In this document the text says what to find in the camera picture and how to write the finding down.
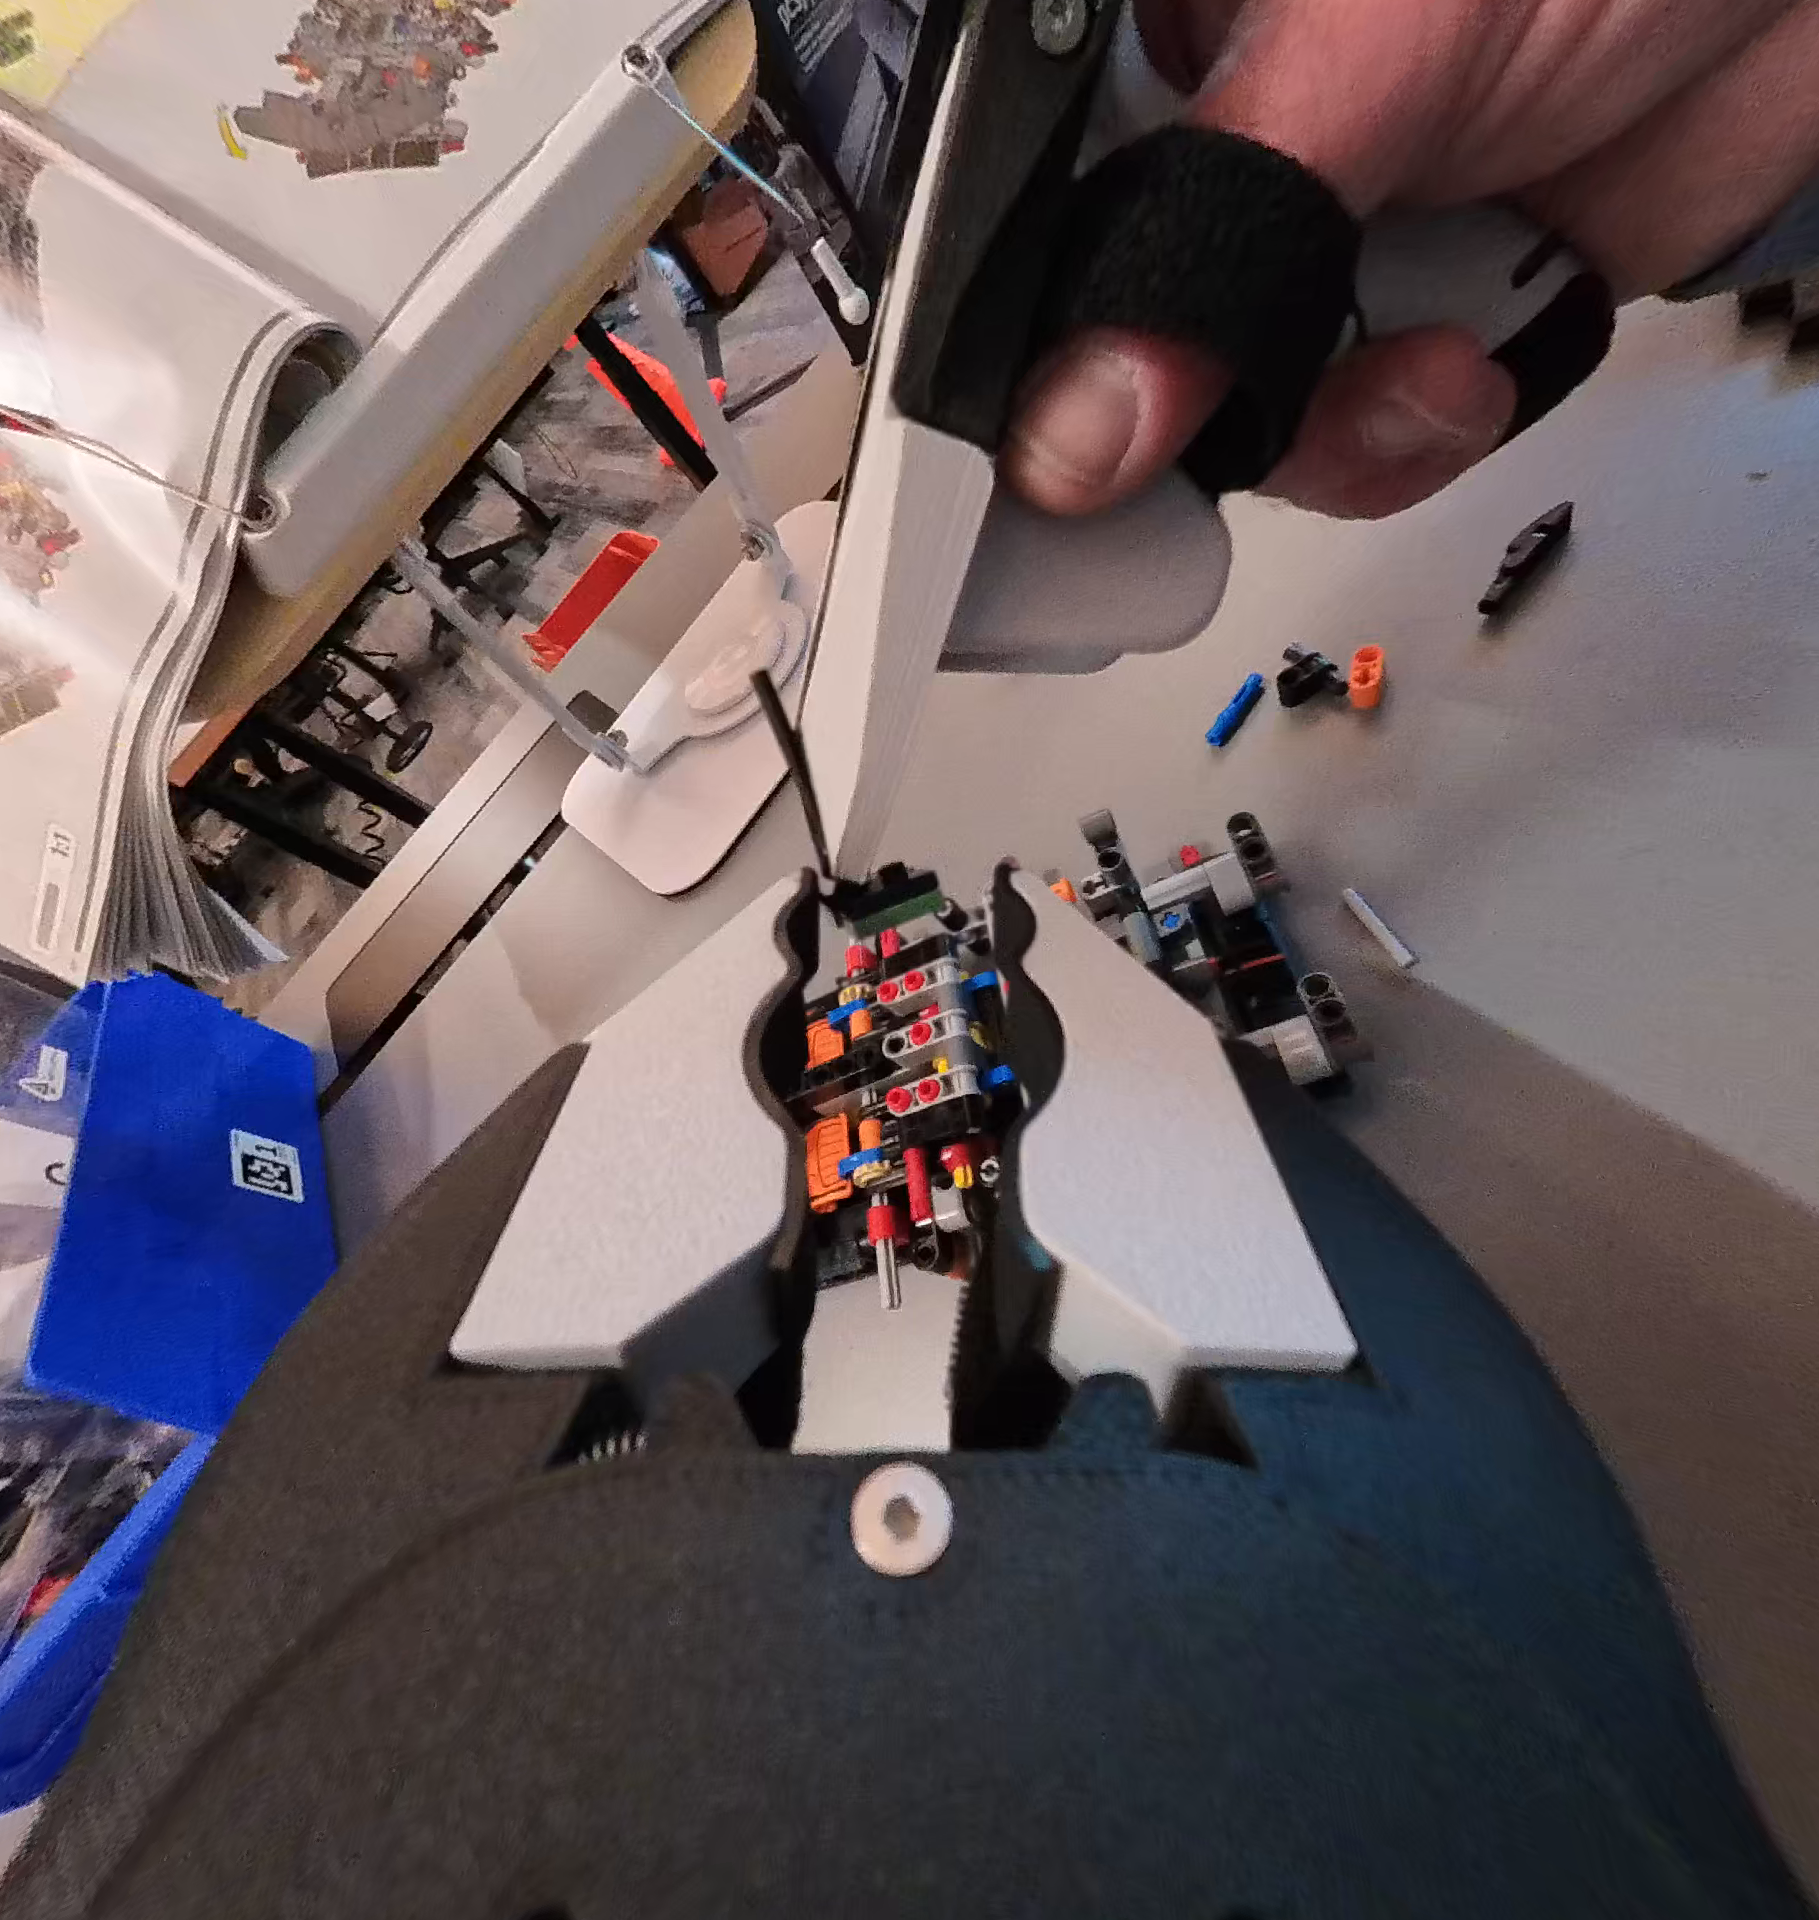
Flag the small grey lego assembly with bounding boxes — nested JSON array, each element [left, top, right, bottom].
[[1052, 806, 1377, 1093]]

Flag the light grey lego axle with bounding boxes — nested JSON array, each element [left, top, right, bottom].
[[1337, 886, 1422, 972]]

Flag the blue plastic bin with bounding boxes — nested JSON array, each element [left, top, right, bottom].
[[0, 972, 344, 1819]]

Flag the lego instruction booklet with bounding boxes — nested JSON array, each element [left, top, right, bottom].
[[0, 0, 734, 987]]

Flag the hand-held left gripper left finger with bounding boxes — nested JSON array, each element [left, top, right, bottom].
[[448, 873, 824, 1377]]

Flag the large lego chassis assembly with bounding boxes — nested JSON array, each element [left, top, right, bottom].
[[748, 666, 1030, 1316]]

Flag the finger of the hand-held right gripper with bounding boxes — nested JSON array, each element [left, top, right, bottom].
[[827, 0, 996, 891]]

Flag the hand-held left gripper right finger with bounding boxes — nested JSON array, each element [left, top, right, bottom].
[[987, 859, 1364, 1429]]

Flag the printed lego box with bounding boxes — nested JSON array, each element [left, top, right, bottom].
[[166, 0, 929, 1114]]

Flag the person's right forearm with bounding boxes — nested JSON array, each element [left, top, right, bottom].
[[1661, 151, 1819, 301]]

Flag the plastic bag of lego pieces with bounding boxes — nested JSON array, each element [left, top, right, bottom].
[[0, 1382, 201, 1699]]

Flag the person's right hand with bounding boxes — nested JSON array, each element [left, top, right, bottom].
[[999, 0, 1819, 522]]

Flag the long black lego piece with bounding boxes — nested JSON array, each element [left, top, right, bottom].
[[1475, 500, 1579, 619]]

